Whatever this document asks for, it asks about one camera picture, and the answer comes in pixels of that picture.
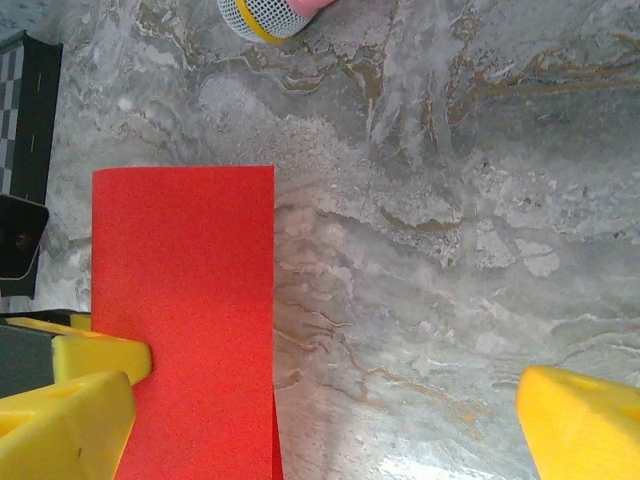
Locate black and white chessboard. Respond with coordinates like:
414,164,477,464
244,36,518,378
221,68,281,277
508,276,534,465
0,29,65,301

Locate red paper sheet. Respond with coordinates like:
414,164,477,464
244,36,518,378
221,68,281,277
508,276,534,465
91,164,285,480

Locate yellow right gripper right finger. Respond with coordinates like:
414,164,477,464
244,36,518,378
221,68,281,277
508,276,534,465
516,364,640,480

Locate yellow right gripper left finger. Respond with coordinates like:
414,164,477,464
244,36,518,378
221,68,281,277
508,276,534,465
0,370,137,480

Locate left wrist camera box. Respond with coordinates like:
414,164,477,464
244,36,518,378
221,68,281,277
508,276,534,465
0,193,50,282

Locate pink toy microphone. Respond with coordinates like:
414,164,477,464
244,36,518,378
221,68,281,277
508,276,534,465
216,0,341,47

